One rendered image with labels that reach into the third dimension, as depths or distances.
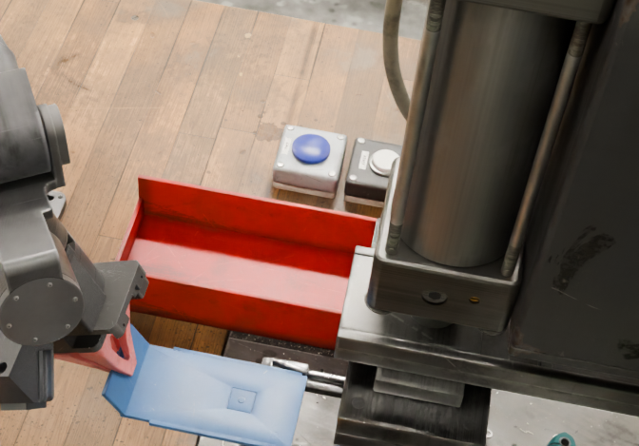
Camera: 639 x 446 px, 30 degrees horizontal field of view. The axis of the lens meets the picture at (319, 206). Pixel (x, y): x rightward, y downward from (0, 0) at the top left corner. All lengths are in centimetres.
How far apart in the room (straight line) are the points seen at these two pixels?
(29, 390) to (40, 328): 6
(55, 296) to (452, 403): 27
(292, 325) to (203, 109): 32
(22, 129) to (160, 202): 40
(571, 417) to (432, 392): 34
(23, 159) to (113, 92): 54
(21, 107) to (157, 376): 29
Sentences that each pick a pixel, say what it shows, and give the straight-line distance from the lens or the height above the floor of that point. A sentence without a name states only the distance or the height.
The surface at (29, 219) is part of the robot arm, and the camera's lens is 81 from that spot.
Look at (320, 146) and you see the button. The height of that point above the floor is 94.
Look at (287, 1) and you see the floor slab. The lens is 288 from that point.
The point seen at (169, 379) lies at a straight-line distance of 100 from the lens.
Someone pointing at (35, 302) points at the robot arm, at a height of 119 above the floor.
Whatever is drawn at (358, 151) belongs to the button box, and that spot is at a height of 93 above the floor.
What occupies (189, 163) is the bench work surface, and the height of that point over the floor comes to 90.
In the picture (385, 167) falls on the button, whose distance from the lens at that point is 122.
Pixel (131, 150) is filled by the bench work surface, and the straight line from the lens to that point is 128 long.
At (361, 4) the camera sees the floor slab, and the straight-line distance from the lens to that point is 289.
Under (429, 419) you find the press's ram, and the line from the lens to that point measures 81.
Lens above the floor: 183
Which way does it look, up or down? 49 degrees down
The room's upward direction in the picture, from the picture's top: 6 degrees clockwise
